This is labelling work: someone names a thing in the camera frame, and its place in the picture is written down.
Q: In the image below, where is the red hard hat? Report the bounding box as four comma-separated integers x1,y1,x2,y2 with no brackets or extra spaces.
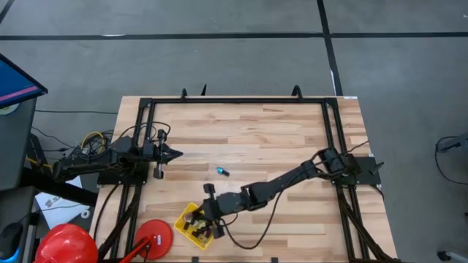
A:
34,223,99,263

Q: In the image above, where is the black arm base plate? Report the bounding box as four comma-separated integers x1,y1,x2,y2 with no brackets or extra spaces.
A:
331,156,382,186
97,160,150,186

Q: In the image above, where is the red round stand base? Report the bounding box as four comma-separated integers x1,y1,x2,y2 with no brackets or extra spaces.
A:
133,218,174,261

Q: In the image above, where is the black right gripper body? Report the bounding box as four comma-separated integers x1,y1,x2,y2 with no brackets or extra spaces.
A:
203,183,242,239

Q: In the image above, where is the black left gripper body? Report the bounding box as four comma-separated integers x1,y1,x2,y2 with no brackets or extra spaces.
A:
143,129,167,179

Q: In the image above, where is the blue screen monitor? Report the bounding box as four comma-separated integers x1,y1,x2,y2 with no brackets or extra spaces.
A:
0,53,49,110

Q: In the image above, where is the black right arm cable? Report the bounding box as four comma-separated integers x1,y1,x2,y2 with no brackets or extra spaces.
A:
218,182,290,251

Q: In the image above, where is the black computer mouse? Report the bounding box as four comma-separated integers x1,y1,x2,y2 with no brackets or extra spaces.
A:
0,222,23,256

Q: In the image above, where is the yellow plastic basket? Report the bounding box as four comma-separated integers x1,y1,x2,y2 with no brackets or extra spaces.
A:
173,202,220,251

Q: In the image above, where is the black table frame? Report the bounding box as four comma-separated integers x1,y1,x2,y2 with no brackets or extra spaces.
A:
93,95,403,263

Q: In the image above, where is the yellow cable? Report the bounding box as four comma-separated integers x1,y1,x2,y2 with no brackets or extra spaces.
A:
79,130,107,154

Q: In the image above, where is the white paper sheet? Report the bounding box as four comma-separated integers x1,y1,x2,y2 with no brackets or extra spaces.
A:
35,175,91,230

